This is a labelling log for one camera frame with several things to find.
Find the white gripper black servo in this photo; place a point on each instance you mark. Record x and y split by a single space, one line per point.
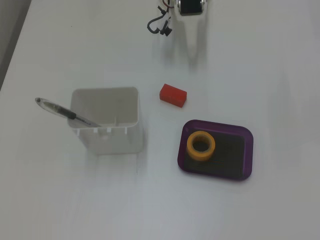
192 25

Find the yellow tape roll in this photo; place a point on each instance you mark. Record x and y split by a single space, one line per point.
200 156

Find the red rectangular block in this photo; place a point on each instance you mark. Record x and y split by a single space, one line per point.
172 96

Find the purple metal tray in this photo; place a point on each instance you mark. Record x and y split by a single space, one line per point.
230 155

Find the white plastic container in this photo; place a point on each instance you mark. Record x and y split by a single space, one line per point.
112 142

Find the black ballpoint pen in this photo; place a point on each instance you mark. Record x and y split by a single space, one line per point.
60 109

